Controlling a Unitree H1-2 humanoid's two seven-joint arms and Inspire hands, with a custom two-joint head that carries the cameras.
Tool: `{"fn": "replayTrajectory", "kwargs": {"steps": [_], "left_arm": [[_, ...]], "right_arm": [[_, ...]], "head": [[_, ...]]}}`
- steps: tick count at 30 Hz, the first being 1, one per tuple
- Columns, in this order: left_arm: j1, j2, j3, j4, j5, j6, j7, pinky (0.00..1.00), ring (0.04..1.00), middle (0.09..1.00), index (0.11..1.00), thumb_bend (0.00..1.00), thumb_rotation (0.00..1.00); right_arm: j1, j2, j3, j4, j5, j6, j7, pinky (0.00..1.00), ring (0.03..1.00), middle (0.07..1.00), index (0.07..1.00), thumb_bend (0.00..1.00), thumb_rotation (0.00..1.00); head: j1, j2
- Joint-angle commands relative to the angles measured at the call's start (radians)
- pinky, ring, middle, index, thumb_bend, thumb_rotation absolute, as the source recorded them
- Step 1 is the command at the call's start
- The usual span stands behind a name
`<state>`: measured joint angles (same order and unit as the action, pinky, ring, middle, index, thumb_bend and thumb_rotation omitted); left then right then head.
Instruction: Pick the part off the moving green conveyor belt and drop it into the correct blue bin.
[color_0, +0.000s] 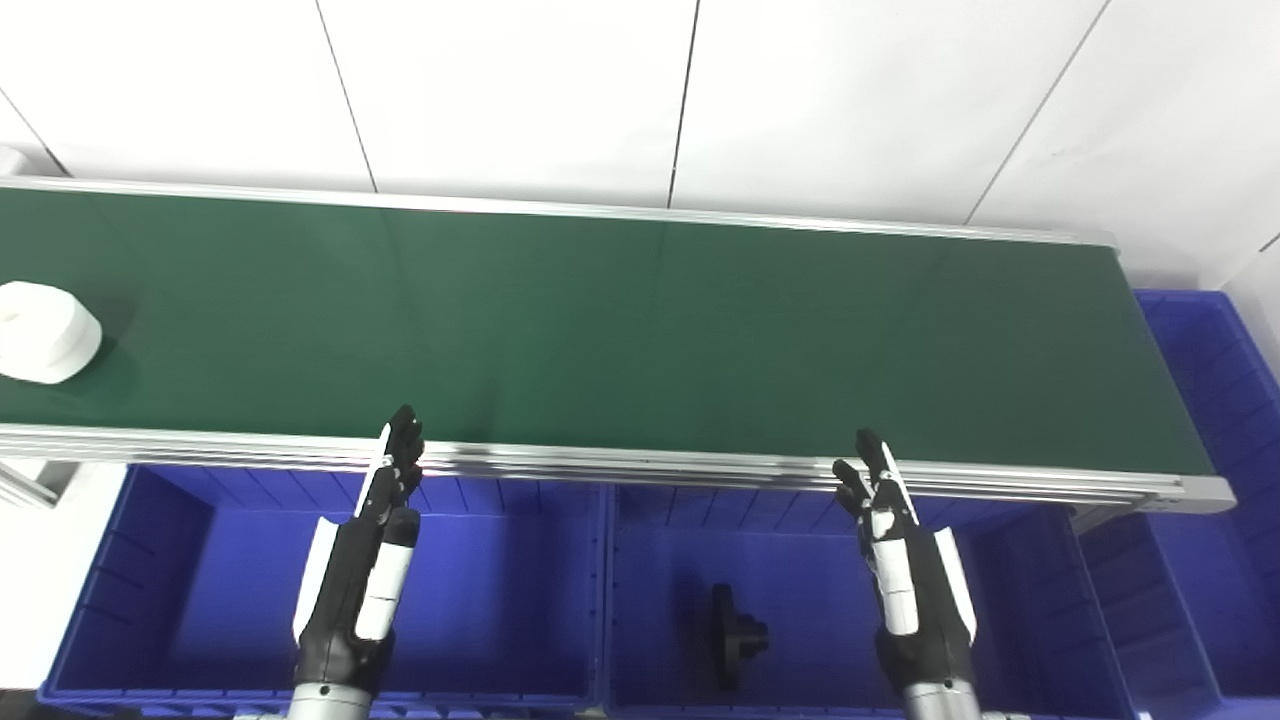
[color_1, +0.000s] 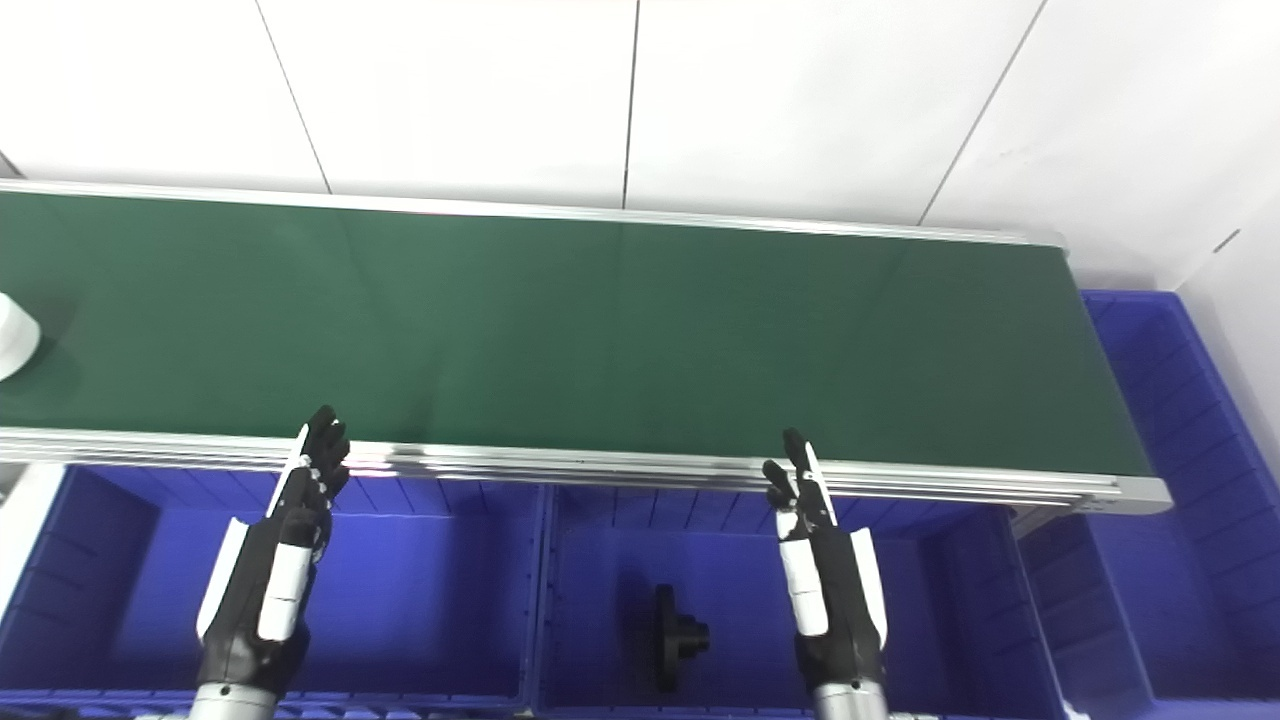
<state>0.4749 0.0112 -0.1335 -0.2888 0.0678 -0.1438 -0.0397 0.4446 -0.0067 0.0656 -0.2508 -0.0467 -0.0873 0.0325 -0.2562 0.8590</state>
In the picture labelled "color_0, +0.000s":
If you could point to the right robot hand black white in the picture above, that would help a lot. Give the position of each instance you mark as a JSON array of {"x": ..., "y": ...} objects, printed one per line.
[{"x": 915, "y": 600}]

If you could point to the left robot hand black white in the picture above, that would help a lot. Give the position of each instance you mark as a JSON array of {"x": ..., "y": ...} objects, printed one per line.
[{"x": 350, "y": 580}]

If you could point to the white plastic part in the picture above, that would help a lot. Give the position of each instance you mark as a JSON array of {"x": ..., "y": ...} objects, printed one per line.
[{"x": 45, "y": 335}]

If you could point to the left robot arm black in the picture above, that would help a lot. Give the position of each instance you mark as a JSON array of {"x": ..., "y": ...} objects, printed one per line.
[{"x": 325, "y": 703}]

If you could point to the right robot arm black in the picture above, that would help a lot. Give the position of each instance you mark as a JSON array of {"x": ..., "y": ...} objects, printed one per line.
[{"x": 940, "y": 702}]

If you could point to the blue plastic bin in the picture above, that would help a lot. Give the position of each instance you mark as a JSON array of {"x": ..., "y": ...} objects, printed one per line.
[
  {"x": 1225, "y": 380},
  {"x": 820, "y": 600},
  {"x": 200, "y": 600},
  {"x": 1150, "y": 620}
]

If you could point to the black flanged part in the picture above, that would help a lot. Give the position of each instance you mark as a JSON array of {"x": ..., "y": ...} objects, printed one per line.
[{"x": 735, "y": 635}]

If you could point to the aluminium conveyor support leg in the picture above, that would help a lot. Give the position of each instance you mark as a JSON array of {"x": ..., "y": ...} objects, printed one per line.
[{"x": 30, "y": 485}]

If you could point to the grey conveyor end housing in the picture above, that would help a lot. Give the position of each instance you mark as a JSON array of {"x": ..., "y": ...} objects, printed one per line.
[{"x": 10, "y": 160}]

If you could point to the green conveyor belt aluminium frame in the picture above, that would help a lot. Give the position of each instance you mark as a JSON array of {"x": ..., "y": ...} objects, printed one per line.
[{"x": 640, "y": 330}]

